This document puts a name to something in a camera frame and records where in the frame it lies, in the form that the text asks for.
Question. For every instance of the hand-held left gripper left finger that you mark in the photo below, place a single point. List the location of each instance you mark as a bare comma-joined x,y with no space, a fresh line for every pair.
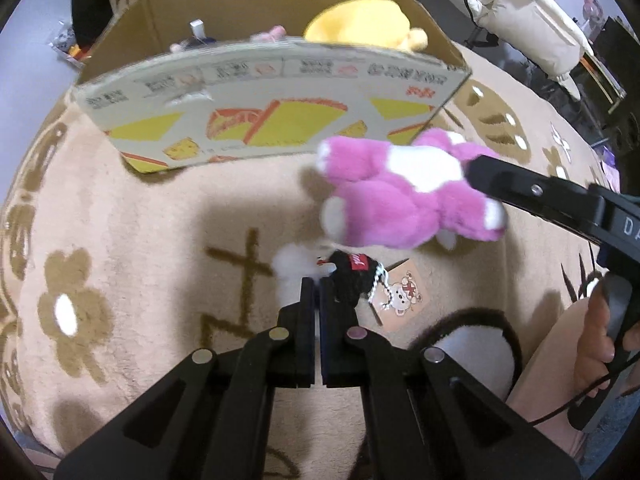
309,340

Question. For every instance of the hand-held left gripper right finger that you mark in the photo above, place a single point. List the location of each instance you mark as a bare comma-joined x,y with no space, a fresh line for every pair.
330,340

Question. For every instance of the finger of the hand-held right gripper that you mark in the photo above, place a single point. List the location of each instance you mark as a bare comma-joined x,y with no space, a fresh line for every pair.
530,192

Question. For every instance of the black knit plush with tag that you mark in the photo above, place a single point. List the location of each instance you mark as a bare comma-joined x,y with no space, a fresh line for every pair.
350,275

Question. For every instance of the pink plush bear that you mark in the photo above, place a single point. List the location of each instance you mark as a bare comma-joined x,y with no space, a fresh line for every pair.
400,200

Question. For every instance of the printed cardboard box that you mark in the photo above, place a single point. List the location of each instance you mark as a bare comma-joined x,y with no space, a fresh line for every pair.
300,125

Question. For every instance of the yellow plush toy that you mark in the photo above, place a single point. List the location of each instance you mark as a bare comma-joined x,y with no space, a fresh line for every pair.
360,22

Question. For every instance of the white-haired plush doll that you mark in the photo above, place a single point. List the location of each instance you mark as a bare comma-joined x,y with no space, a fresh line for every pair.
197,30

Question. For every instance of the person's right hand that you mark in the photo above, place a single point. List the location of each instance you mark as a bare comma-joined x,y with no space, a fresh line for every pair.
592,345

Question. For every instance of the white padded chair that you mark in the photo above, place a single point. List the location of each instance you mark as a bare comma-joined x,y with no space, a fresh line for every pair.
530,25

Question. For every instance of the pink round ornament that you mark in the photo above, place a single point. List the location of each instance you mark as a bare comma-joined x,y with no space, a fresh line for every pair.
591,9

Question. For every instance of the clear bag of toys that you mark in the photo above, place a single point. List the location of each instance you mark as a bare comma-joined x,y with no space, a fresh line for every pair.
67,45

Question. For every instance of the black hanging trousers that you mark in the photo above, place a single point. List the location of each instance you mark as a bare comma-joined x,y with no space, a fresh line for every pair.
92,0

